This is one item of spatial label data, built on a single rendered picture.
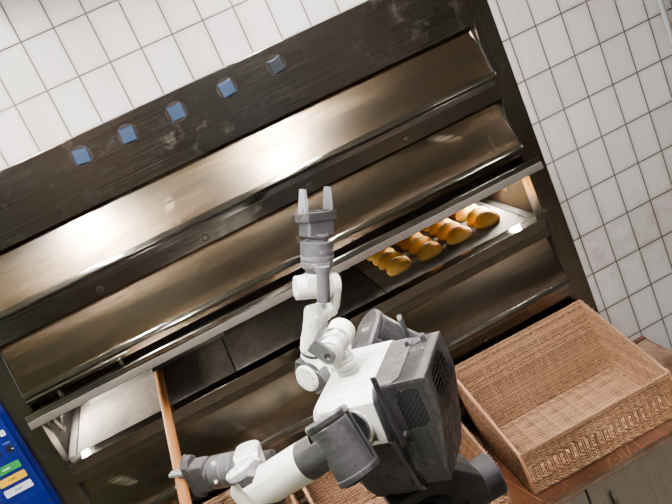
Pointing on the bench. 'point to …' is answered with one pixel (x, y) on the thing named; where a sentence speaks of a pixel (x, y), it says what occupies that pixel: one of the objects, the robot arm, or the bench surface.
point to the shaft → (171, 438)
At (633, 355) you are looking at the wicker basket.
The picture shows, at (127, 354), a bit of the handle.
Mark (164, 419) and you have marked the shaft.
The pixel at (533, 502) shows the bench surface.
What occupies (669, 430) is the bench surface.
